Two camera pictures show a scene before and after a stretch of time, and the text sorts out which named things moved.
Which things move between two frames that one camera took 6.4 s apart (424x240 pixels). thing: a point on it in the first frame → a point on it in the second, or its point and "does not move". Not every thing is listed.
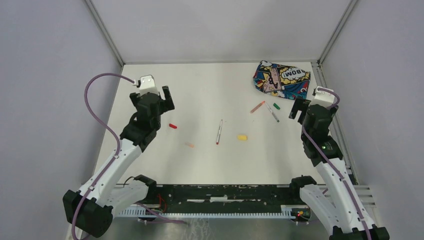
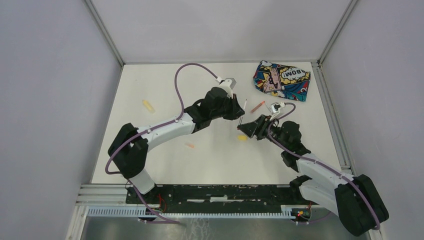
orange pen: (256, 107) does not move
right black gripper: (297, 106) → (261, 123)
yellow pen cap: (242, 137) does not move
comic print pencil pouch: (287, 82) does not move
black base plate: (220, 194) does not move
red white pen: (219, 133) → (241, 119)
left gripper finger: (134, 97) → (237, 110)
